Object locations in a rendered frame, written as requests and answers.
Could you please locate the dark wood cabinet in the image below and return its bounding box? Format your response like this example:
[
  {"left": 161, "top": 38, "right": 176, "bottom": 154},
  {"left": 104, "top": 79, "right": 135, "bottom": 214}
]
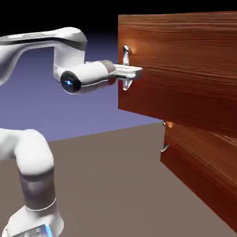
[{"left": 118, "top": 10, "right": 237, "bottom": 233}]

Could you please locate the curved silver door handle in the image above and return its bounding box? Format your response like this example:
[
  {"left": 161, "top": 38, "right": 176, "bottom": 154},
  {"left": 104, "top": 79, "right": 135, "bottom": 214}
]
[
  {"left": 122, "top": 44, "right": 133, "bottom": 91},
  {"left": 160, "top": 121, "right": 169, "bottom": 153}
]

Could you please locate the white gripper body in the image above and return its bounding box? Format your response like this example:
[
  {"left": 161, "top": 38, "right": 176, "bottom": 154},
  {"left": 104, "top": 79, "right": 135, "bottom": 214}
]
[{"left": 109, "top": 64, "right": 143, "bottom": 81}]

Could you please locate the wooden cabinet door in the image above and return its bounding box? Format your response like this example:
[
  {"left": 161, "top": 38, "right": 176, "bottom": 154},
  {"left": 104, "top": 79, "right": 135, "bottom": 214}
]
[
  {"left": 160, "top": 121, "right": 237, "bottom": 233},
  {"left": 118, "top": 10, "right": 237, "bottom": 138}
]

